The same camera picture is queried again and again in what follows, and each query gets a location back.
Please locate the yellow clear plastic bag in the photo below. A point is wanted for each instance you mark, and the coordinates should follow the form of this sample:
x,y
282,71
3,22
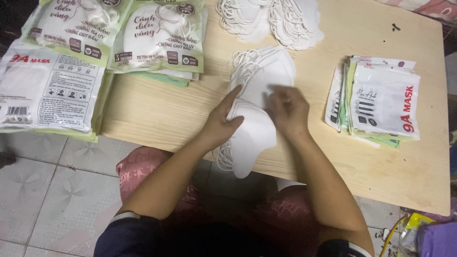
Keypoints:
x,y
414,228

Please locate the purple plastic bag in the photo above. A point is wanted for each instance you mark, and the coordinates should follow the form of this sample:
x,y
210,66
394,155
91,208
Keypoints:
x,y
439,241

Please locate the pink patterned cloth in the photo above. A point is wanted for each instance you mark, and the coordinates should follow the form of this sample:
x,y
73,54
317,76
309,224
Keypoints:
x,y
433,8

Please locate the pile of white masks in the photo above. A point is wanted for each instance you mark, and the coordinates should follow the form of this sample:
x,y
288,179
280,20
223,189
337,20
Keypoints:
x,y
298,23
244,16

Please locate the pink patterned trousers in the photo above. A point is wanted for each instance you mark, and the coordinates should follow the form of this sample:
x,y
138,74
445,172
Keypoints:
x,y
275,217

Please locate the person's right hand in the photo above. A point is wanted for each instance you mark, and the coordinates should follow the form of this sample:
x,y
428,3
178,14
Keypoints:
x,y
292,114

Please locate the stack of small mask packets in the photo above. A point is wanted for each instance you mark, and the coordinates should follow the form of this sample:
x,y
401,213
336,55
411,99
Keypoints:
x,y
383,101

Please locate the small black scrap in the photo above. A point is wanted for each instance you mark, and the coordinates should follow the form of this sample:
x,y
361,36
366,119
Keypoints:
x,y
396,27

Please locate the person's right fingers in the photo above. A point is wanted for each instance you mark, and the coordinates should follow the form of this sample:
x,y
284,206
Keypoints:
x,y
282,95

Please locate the person's left hand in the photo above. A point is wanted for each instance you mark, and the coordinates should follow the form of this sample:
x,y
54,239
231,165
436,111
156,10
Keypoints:
x,y
216,126

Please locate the fanned stack of white masks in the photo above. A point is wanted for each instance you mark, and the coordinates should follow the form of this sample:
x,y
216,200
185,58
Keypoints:
x,y
266,73

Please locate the small stack of white masks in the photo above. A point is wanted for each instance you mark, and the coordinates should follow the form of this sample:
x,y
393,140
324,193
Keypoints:
x,y
255,139

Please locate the stack of large white packets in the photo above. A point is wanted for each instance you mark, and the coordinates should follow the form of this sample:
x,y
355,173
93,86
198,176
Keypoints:
x,y
46,89

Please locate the dark blue shirt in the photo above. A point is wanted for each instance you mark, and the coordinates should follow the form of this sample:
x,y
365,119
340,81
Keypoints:
x,y
135,237

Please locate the stack of green mask packets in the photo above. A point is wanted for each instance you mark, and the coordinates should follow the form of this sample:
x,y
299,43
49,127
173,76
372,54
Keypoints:
x,y
160,39
75,26

